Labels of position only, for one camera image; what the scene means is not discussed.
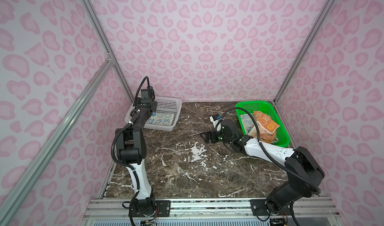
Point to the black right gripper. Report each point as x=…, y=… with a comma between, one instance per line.
x=213, y=133

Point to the blue bunny pattern towel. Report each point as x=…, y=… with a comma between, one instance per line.
x=163, y=119

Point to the white plastic basket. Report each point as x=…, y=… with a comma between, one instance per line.
x=167, y=105

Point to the orange bunny towel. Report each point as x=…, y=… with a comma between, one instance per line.
x=267, y=127

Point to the green plastic basket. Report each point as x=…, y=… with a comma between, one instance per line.
x=267, y=108

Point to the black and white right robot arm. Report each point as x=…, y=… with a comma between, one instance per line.
x=303, y=171

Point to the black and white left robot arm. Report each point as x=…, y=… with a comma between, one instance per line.
x=129, y=149

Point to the pale blue patterned towel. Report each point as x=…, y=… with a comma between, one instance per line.
x=246, y=123

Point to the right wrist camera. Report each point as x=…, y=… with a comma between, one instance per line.
x=215, y=119

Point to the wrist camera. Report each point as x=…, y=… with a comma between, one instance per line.
x=147, y=95
x=215, y=119

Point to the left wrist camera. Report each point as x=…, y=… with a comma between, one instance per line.
x=147, y=95

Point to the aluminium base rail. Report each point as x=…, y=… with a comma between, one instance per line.
x=314, y=211

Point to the aluminium frame corner post left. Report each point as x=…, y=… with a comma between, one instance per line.
x=91, y=13

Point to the aluminium frame corner post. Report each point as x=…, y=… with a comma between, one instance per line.
x=91, y=13
x=322, y=16

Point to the aluminium frame corner post right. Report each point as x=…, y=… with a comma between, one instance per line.
x=322, y=16

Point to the aluminium diagonal frame bar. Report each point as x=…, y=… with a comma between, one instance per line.
x=21, y=190

